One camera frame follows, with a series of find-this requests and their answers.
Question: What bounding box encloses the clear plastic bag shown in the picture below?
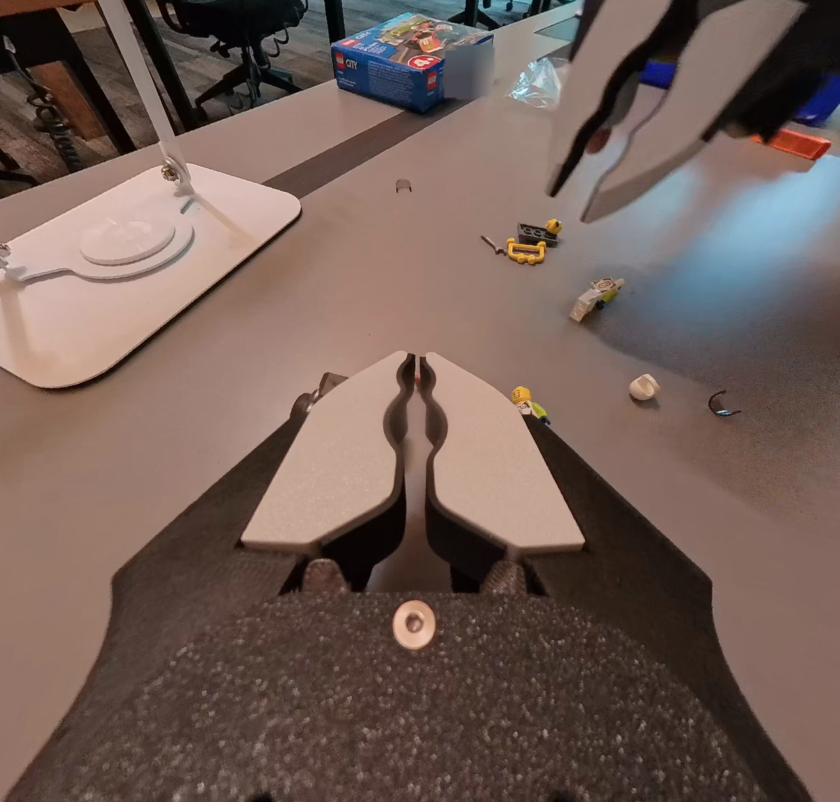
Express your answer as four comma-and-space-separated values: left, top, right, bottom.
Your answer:
508, 56, 569, 109

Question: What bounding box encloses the yellow lego hand truck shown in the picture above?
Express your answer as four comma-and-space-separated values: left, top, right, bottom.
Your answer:
504, 238, 551, 267

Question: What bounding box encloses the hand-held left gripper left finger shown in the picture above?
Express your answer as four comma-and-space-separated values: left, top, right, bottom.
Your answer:
243, 352, 418, 588

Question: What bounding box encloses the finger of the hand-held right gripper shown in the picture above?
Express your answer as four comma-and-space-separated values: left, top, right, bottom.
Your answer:
548, 0, 674, 198
582, 0, 805, 223

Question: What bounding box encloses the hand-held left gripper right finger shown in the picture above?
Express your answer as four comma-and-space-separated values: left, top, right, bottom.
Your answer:
423, 352, 586, 588

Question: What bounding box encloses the blue plastic bin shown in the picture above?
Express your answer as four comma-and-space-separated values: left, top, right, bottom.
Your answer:
640, 60, 840, 128

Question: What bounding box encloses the orange lego race car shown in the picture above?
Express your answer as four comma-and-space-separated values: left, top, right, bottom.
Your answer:
290, 372, 350, 421

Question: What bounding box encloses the orange flat object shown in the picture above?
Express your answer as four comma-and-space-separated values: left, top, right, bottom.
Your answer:
766, 125, 836, 162

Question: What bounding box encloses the white lime lego minifigure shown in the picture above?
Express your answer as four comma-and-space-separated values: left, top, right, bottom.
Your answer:
569, 277, 626, 325

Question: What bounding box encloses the blue lego box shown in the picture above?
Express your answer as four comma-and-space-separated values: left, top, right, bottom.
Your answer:
330, 12, 497, 115

